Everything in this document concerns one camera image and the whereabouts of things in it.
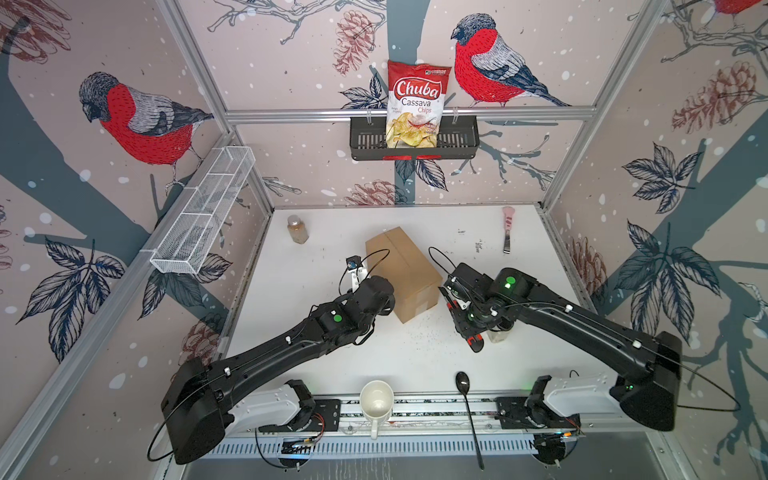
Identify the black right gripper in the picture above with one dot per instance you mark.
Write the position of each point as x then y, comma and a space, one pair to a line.
466, 327

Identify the brown cardboard express box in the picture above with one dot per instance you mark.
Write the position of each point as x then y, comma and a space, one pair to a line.
413, 277

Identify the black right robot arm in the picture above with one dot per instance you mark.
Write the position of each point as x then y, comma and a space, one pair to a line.
648, 368

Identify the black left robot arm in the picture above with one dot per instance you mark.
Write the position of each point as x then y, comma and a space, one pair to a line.
198, 405

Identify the black lid glass jar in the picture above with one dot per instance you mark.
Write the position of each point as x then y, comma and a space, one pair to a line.
497, 336

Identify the black long spoon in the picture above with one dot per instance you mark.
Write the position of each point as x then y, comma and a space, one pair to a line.
462, 383

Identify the cream ceramic mug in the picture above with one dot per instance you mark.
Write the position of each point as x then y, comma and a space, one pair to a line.
377, 402

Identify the brown spice jar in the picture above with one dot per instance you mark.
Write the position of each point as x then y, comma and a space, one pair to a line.
297, 229

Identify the Chuba cassava chips bag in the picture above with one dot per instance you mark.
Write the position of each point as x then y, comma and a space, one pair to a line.
416, 97

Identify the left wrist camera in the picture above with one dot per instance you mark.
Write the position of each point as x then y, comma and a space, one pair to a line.
356, 270

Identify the aluminium front rail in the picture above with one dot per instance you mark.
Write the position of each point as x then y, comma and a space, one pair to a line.
412, 415

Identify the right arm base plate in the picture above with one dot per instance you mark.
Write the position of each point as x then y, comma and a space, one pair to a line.
518, 413

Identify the black wire wall basket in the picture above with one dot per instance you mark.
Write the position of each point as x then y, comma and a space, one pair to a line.
458, 138

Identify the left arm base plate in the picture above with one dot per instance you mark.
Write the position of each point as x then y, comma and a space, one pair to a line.
325, 416

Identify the white wire mesh shelf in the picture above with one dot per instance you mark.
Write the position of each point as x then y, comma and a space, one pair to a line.
185, 247

